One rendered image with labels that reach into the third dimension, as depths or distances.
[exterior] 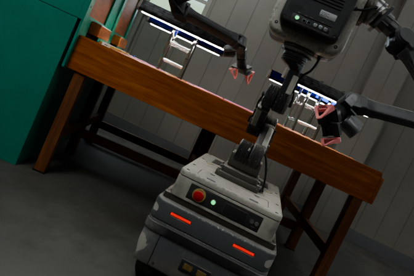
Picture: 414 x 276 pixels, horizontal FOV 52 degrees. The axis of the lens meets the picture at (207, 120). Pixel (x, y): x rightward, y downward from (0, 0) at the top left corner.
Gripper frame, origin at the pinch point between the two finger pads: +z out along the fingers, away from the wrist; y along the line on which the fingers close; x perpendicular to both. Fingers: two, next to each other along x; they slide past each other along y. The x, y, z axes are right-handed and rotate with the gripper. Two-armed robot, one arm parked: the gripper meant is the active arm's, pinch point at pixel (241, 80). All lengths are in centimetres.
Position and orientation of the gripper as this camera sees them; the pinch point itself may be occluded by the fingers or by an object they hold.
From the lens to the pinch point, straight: 246.6
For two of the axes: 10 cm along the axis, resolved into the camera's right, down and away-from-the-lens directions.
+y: 7.1, 3.7, -6.0
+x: 7.1, -4.2, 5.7
